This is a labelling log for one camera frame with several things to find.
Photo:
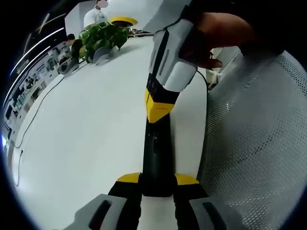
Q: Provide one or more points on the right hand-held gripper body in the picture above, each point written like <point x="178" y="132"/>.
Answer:
<point x="172" y="60"/>

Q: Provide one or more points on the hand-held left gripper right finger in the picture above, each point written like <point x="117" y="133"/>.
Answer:
<point x="189" y="203"/>

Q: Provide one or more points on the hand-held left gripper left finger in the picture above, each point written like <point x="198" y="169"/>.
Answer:
<point x="124" y="203"/>

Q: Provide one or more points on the black remote control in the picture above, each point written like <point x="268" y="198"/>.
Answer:
<point x="163" y="167"/>

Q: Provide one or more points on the person's right hand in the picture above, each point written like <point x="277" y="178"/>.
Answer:
<point x="216" y="33"/>

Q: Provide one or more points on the grey plant pot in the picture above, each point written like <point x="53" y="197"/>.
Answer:
<point x="99" y="55"/>

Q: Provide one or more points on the yellow round object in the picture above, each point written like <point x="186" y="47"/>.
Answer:
<point x="123" y="19"/>

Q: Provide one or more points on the green potted plant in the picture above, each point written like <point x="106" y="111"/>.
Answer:
<point x="105" y="34"/>

